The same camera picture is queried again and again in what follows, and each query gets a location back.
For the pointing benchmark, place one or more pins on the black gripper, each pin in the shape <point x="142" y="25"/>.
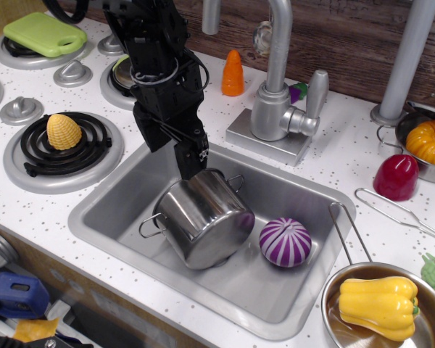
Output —
<point x="166" y="109"/>

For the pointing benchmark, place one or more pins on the stainless steel pot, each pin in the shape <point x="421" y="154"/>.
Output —
<point x="203" y="218"/>

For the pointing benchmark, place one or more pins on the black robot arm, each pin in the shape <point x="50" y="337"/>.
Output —
<point x="153" y="32"/>

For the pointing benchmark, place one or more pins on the stainless steel sink basin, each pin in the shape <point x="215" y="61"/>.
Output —
<point x="267" y="300"/>

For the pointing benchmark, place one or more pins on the steel pot at right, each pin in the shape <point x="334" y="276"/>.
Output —
<point x="408" y="121"/>

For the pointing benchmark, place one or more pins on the back right stove burner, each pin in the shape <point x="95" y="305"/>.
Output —
<point x="116" y="84"/>

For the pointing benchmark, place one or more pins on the orange toy carrot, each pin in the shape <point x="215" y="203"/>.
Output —
<point x="233" y="75"/>

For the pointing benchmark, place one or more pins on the silver toy faucet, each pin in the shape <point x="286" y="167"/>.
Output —
<point x="274" y="127"/>

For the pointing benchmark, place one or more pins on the yellow toy corn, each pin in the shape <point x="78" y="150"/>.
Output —
<point x="63" y="132"/>

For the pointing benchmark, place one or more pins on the silver stove knob back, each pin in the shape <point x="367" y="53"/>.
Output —
<point x="109" y="46"/>

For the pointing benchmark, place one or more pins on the silver stove knob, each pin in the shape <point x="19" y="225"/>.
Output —
<point x="21" y="111"/>
<point x="73" y="74"/>
<point x="109" y="46"/>

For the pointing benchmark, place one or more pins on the silver stove knob middle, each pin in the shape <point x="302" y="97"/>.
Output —
<point x="73" y="74"/>

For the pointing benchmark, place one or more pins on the black coil burner front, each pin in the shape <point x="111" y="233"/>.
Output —
<point x="63" y="152"/>

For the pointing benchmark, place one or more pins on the purple green toy eggplant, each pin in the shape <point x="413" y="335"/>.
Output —
<point x="298" y="91"/>

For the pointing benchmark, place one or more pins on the grey vertical pole back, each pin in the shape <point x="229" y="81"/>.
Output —
<point x="211" y="16"/>

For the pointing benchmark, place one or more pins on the grey vertical pole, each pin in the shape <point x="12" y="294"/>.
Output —
<point x="414" y="38"/>
<point x="211" y="16"/>

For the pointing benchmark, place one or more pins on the purple striped toy onion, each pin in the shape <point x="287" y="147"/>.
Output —
<point x="285" y="242"/>

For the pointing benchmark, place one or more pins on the silver stove knob front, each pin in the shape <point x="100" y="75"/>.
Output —
<point x="21" y="111"/>

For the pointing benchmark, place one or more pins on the green plastic cutting board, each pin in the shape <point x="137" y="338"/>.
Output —
<point x="45" y="35"/>

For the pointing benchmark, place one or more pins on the back left stove burner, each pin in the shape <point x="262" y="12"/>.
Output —
<point x="34" y="61"/>

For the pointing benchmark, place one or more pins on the blue clamp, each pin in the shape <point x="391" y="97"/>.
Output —
<point x="22" y="297"/>

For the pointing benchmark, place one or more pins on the red toy pepper half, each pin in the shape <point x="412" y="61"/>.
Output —
<point x="397" y="177"/>

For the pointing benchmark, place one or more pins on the yellow sponge piece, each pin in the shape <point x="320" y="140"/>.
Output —
<point x="28" y="330"/>

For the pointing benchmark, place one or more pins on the orange toy pumpkin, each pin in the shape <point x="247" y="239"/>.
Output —
<point x="421" y="141"/>

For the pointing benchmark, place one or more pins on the yellow toy bell pepper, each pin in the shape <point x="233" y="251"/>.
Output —
<point x="387" y="306"/>

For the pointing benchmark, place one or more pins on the grey vertical pole right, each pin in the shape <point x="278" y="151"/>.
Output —
<point x="414" y="38"/>

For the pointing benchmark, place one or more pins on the wire handle utensil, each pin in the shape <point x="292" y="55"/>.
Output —
<point x="393" y="210"/>

